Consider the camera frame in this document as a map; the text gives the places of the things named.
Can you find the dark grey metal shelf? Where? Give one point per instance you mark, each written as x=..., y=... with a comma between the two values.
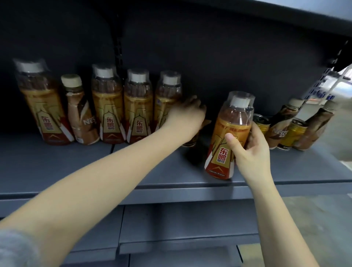
x=68, y=170

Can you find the person's right forearm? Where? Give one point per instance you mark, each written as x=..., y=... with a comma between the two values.
x=277, y=225

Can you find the brown coffee bottle beige cap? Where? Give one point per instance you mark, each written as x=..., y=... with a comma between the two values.
x=280, y=132
x=313, y=129
x=81, y=121

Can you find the person's right hand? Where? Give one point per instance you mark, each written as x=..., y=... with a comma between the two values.
x=257, y=162

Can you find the person's left forearm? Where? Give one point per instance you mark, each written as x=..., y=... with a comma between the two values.
x=82, y=192

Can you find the person's left hand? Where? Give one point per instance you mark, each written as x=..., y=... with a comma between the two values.
x=187, y=121

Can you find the grey sleeve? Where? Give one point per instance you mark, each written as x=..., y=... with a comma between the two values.
x=16, y=247

